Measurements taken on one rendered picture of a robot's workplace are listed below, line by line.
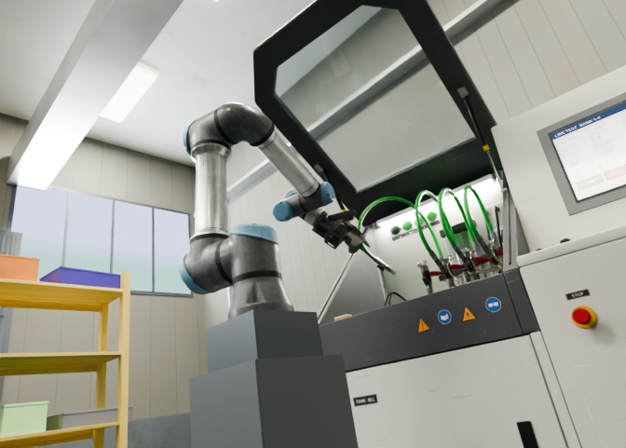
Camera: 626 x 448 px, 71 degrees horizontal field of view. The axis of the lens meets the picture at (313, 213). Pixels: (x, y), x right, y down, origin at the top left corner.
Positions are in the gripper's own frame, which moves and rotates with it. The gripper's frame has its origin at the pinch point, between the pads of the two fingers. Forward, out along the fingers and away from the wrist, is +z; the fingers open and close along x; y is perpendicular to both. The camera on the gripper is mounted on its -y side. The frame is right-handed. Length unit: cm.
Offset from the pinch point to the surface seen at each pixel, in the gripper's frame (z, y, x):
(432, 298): 26.3, 19.7, 21.1
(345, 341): 12.7, 33.5, -4.9
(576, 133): 36, -46, 50
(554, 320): 51, 19, 40
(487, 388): 49, 34, 22
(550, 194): 39, -28, 38
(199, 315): -210, -134, -562
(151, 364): -201, -27, -538
